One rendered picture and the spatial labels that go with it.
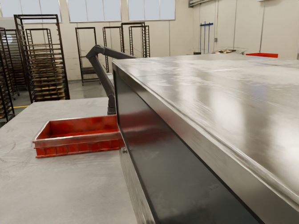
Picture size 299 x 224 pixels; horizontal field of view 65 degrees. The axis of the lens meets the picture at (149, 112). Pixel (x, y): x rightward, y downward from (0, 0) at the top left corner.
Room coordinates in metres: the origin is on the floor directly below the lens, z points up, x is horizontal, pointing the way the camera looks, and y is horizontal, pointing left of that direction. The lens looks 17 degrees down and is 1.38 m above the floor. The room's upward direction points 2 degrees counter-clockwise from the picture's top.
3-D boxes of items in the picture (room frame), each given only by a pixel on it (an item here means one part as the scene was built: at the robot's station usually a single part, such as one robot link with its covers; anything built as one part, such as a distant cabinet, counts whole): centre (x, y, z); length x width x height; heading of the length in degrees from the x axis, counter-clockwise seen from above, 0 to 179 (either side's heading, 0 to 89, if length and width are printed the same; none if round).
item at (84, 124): (1.26, 0.38, 0.87); 0.49 x 0.34 x 0.10; 99
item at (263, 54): (4.79, -2.29, 0.93); 0.51 x 0.36 x 0.13; 18
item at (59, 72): (3.94, 1.67, 0.89); 0.60 x 0.59 x 1.78; 108
